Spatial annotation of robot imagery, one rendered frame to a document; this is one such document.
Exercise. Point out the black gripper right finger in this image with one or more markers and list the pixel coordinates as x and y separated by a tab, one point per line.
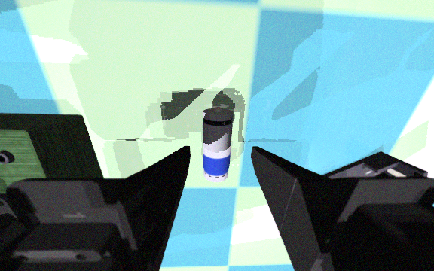
311	210

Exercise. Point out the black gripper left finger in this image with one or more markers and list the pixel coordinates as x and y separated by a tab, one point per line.
143	205

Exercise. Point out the white and blue cylindrical battery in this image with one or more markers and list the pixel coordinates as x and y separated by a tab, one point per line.
217	134

